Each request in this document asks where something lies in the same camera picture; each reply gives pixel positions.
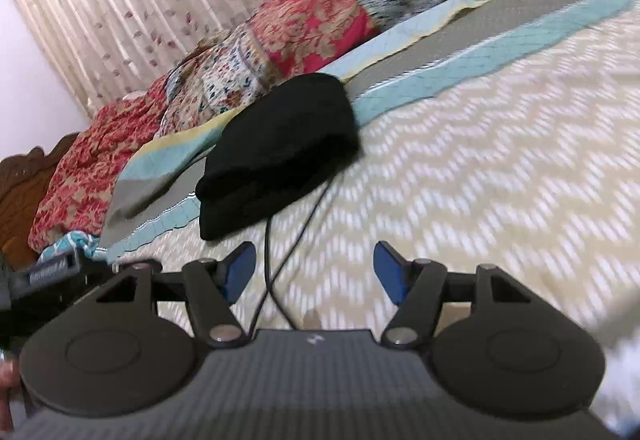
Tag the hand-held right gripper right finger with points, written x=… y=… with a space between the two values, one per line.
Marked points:
x=391 y=275

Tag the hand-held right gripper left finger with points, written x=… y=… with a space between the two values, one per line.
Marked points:
x=236 y=275

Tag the black pants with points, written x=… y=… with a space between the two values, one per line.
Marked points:
x=280 y=145

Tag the person's left hand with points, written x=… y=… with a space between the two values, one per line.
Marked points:
x=7 y=385

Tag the teal patterned cloth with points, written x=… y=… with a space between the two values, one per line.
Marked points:
x=70 y=242

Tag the wooden headboard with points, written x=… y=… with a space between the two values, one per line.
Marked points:
x=25 y=190

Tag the red floral blanket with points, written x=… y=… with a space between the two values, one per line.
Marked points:
x=85 y=170

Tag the beige chevron bedsheet teal border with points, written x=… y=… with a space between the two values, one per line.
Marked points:
x=500 y=170

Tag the patchwork floral quilt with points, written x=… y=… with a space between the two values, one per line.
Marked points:
x=310 y=25

